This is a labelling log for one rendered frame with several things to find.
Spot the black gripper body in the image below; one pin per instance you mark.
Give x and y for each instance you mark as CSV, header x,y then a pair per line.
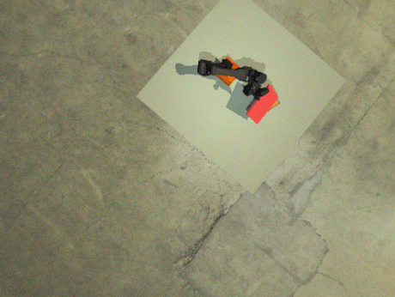
x,y
260,91

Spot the red square panel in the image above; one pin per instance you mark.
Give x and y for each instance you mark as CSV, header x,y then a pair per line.
x,y
260,108

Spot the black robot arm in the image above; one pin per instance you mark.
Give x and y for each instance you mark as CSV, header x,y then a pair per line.
x,y
206,68

